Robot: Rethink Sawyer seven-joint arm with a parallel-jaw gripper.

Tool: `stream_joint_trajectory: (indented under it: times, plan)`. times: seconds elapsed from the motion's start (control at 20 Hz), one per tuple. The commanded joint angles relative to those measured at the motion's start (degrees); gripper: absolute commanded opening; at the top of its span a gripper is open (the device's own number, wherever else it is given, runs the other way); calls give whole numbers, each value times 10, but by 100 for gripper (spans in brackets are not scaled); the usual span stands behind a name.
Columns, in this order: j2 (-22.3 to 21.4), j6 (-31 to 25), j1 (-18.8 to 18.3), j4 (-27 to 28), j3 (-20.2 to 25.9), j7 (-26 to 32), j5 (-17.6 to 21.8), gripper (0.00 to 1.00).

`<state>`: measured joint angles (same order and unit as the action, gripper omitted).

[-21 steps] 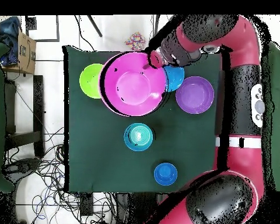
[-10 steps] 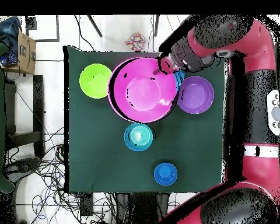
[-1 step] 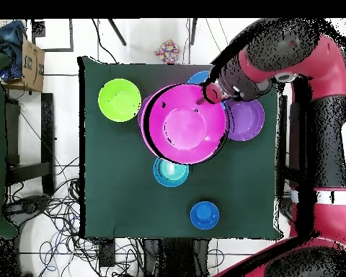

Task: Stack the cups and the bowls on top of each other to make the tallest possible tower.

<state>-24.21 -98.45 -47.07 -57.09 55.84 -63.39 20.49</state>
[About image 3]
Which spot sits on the large pink bowl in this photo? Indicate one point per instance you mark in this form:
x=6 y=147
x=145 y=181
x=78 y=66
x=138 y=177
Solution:
x=184 y=124

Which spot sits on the small light blue bowl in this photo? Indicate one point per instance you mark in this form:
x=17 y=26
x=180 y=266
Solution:
x=172 y=173

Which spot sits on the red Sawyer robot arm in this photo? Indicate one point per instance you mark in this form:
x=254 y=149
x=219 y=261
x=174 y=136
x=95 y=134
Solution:
x=323 y=144

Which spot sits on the large blue bowl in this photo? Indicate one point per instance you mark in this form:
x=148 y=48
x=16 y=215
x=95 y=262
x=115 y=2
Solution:
x=199 y=78

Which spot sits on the multicoloured bundle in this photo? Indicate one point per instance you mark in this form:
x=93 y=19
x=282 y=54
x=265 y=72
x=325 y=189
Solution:
x=167 y=51

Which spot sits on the large green bowl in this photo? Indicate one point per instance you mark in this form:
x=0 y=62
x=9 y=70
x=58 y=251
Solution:
x=119 y=101

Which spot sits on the small dark blue bowl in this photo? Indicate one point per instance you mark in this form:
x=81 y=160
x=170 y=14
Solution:
x=205 y=215

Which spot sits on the dark green table cloth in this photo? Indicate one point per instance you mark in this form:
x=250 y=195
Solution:
x=115 y=173

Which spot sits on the cardboard box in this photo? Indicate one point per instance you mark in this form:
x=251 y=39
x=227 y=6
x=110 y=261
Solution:
x=32 y=63

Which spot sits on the blue cloth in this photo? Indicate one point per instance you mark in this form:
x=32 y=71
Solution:
x=11 y=34

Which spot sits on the black bench frame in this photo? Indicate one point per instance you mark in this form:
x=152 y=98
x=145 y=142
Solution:
x=48 y=138

